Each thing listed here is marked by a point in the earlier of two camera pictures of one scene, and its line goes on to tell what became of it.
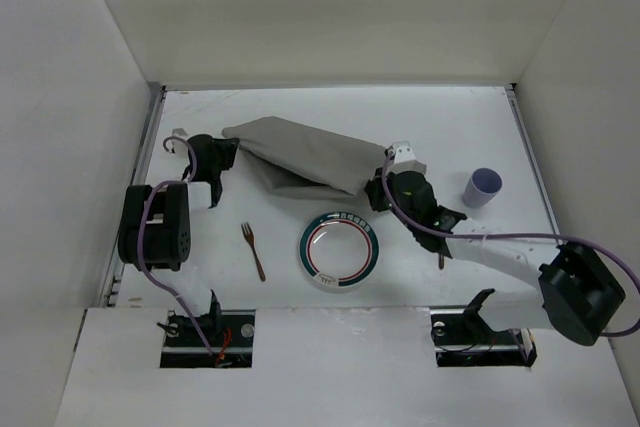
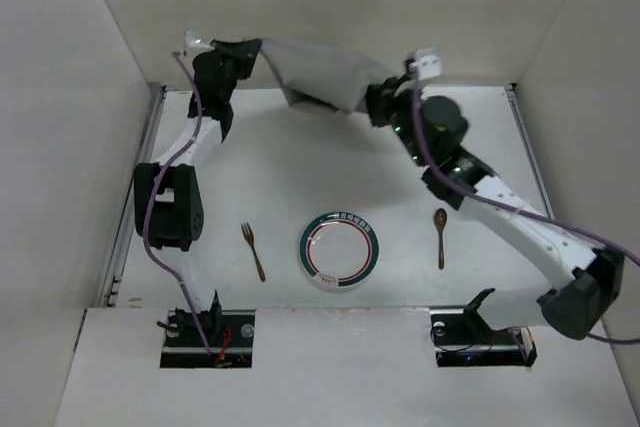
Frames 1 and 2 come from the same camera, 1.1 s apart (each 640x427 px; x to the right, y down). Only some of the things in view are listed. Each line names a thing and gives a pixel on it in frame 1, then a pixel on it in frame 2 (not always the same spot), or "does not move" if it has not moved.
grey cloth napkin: (297, 157) to (312, 76)
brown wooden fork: (249, 235) does not move
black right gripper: (376, 192) to (376, 98)
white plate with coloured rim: (339, 249) does not move
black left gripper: (220, 159) to (240, 50)
